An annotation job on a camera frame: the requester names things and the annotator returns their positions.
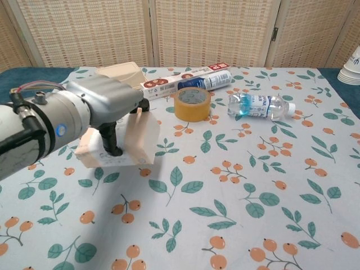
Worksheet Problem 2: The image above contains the blue white spray can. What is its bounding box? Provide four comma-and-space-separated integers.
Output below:
177, 69, 232, 92

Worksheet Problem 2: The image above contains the clear plastic water bottle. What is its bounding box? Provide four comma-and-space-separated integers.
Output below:
227, 93, 296, 122

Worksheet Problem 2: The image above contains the white paper cup stack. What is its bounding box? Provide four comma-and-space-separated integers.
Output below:
337, 44, 360, 85

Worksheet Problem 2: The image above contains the beige Face tissue pack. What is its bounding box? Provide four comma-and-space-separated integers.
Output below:
75, 108, 161, 169

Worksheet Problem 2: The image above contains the red white toothpaste box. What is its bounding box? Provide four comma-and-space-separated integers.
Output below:
139, 62, 231, 101

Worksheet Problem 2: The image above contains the beige rectangular food container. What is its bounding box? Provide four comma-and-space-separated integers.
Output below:
95, 62, 149, 91

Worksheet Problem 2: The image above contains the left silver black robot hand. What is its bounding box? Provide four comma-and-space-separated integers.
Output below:
66, 75, 151, 158

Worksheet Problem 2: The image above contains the brown packing tape roll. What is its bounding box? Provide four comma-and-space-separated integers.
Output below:
173, 87, 211, 123

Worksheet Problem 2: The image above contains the left wrist cable bundle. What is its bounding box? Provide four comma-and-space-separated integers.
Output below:
10, 80, 68, 96

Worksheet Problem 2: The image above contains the woven bamboo folding screen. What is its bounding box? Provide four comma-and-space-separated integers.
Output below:
0, 0, 360, 69

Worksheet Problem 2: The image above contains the floral fruit print tablecloth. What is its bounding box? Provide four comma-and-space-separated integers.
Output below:
0, 66, 360, 270

